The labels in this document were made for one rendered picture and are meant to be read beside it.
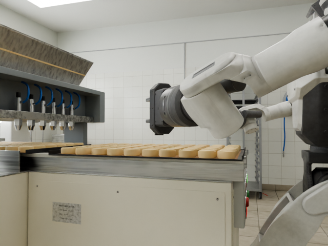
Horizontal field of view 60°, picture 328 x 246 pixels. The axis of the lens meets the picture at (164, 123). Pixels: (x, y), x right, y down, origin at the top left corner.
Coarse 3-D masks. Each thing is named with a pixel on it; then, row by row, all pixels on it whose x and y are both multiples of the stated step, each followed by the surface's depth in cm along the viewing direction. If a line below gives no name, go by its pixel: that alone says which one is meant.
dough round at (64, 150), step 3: (63, 147) 94; (66, 147) 94; (69, 147) 94; (72, 147) 94; (75, 147) 94; (63, 150) 92; (66, 150) 92; (69, 150) 92; (72, 150) 92; (75, 150) 93; (63, 153) 92; (66, 153) 92; (69, 153) 92; (72, 153) 93
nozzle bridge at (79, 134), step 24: (0, 72) 88; (24, 72) 97; (0, 96) 98; (24, 96) 108; (48, 96) 121; (72, 96) 137; (96, 96) 145; (0, 120) 114; (24, 120) 114; (48, 120) 114; (72, 120) 128; (96, 120) 145
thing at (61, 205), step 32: (32, 192) 97; (64, 192) 94; (96, 192) 90; (128, 192) 87; (160, 192) 83; (192, 192) 80; (224, 192) 78; (32, 224) 97; (64, 224) 93; (96, 224) 90; (128, 224) 86; (160, 224) 83; (192, 224) 80; (224, 224) 78
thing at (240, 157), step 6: (54, 150) 94; (60, 150) 96; (84, 156) 87; (90, 156) 86; (96, 156) 86; (102, 156) 85; (108, 156) 85; (114, 156) 84; (120, 156) 84; (126, 156) 83; (132, 156) 82; (138, 156) 82; (240, 156) 85
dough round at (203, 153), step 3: (201, 150) 80; (204, 150) 80; (207, 150) 80; (210, 150) 80; (213, 150) 80; (198, 153) 80; (201, 153) 79; (204, 153) 78; (207, 153) 78; (210, 153) 78; (213, 153) 79; (198, 156) 80; (201, 156) 79; (204, 156) 78; (207, 156) 78; (210, 156) 78; (213, 156) 79
